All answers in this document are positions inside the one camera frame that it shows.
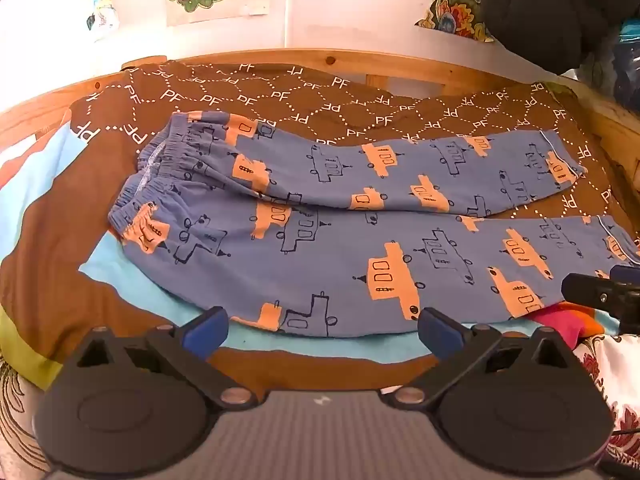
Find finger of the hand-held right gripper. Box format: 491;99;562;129
561;265;640;310

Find white wall pipe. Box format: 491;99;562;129
281;0;296;50

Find blue plastic bag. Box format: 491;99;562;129
619;20;640;111

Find brown patterned blanket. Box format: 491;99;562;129
0;60;640;396

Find colourful floral wall cloth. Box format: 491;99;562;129
410;0;496;42

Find wooden bed frame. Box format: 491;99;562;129
0;49;640;181

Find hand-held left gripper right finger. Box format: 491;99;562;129
382;307;573;408

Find white brown patterned cloth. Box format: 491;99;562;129
0;345;53;480

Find pink and orange cloth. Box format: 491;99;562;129
532;302;608;346

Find blue pants with orange print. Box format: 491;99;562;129
107;111;640;336

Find dark cloth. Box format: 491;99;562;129
479;0;640;75

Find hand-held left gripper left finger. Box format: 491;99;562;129
75;306;258;408

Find pale blue wall poster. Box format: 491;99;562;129
65;0;121;43

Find white red floral cloth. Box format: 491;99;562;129
572;332;640;466

